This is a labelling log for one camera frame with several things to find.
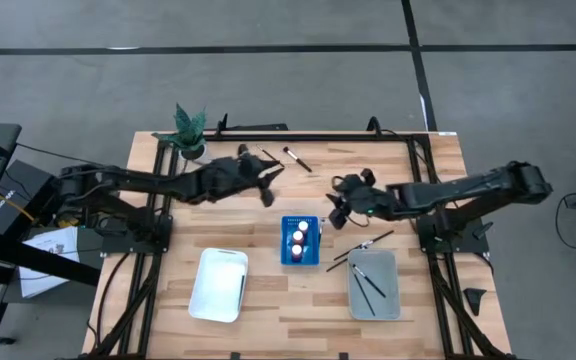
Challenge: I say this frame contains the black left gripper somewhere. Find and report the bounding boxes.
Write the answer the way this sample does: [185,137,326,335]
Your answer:
[199,143,286,210]

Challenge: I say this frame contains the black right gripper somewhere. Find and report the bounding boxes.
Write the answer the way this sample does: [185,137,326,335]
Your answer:
[326,168,395,232]

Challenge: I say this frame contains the thick black brush silver ferrule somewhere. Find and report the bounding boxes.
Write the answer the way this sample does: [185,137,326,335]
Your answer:
[282,146,314,174]

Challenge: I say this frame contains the white plastic bin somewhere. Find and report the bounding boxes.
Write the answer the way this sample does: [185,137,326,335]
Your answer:
[187,247,250,324]

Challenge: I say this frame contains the black flat bar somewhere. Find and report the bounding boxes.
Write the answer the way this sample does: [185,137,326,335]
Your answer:
[227,122,290,133]

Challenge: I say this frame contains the blue plastic basket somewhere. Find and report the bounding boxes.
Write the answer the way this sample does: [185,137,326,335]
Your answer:
[280,214,321,266]

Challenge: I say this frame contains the grey plastic bin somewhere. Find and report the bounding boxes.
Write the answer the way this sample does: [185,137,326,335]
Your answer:
[346,248,403,322]

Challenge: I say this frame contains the green plant in white pot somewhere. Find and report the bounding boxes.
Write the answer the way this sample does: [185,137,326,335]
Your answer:
[151,102,215,164]

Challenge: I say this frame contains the black desk beam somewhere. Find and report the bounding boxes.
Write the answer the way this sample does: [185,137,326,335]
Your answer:
[0,232,102,289]

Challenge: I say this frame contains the white paper sheet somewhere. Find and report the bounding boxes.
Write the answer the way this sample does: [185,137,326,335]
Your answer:
[16,225,81,300]

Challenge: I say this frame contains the black computer box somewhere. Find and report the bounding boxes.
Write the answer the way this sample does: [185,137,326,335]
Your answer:
[0,158,73,240]

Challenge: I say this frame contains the black aluminium table frame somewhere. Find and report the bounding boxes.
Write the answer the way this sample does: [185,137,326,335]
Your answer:
[85,130,514,360]

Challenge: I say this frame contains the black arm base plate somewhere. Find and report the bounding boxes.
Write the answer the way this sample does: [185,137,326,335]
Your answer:
[419,213,490,255]
[100,213,175,255]

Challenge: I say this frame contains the black table cable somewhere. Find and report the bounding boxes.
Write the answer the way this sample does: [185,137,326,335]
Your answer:
[94,252,132,349]

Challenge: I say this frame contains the yellow cable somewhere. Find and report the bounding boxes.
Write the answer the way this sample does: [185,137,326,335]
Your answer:
[0,192,38,224]

